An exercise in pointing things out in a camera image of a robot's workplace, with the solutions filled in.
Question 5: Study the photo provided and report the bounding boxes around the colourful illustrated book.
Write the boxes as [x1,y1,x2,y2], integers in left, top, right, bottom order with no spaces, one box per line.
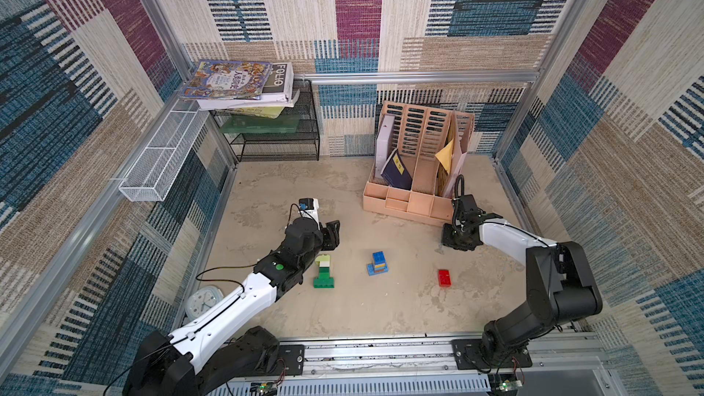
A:
[180,60,273,100]

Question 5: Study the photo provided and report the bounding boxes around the green folder on shelf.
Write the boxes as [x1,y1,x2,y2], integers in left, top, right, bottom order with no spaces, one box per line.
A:
[220,115,300,135]

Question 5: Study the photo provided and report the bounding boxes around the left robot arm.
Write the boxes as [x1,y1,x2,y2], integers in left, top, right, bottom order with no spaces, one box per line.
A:
[122,216,340,395]

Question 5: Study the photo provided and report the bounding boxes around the long blue lego brick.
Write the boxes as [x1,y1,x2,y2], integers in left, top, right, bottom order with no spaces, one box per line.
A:
[367,263,389,276]

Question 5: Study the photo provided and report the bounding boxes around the pale blue round clock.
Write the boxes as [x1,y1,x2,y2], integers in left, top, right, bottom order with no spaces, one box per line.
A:
[184,285,224,322]

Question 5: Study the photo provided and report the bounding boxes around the red lego brick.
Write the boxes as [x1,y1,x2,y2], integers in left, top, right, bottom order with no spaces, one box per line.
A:
[437,269,452,288]

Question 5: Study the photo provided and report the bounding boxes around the lime green lego brick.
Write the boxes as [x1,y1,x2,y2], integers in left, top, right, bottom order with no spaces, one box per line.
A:
[315,255,331,268]

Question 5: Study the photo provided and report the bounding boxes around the pink desk file organizer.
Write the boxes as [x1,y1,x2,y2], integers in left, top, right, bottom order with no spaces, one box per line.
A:
[362,102,475,227]

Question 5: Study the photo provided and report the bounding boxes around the white wire mesh basket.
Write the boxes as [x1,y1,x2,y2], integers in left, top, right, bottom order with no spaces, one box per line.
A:
[119,99,208,203]

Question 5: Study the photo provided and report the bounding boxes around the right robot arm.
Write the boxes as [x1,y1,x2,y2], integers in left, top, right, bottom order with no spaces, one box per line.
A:
[443,194,603,373]

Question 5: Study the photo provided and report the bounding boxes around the long green lego brick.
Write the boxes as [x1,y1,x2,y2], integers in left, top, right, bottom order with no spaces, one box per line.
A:
[313,277,335,289]

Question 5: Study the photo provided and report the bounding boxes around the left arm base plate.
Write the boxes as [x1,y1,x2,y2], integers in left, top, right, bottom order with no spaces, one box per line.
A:
[271,344,305,378]

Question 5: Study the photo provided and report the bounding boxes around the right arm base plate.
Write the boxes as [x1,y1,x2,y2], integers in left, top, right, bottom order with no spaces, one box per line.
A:
[451,338,534,374]

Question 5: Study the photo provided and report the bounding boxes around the black wire shelf rack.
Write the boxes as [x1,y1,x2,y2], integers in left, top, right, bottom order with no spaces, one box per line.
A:
[211,80,321,162]

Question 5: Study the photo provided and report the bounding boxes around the dark blue lego brick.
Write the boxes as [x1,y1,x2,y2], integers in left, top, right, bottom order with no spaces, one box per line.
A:
[372,251,386,265]

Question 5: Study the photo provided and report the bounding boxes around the black and white Folio book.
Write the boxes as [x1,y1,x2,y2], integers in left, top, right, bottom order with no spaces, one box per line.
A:
[194,62,300,111]

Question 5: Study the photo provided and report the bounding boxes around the yellow envelope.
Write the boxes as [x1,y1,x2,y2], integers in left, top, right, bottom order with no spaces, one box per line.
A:
[436,139,455,175]

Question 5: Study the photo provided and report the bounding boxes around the pale pink folder in organizer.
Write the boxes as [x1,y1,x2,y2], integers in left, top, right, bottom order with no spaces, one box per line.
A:
[442,112,474,197]

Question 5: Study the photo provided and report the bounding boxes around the white book in organizer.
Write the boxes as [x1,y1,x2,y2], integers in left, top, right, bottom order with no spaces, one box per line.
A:
[374,115,395,179]

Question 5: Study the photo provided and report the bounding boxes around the dark purple book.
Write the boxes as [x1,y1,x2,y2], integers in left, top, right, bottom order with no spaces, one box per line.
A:
[381,148,413,191]

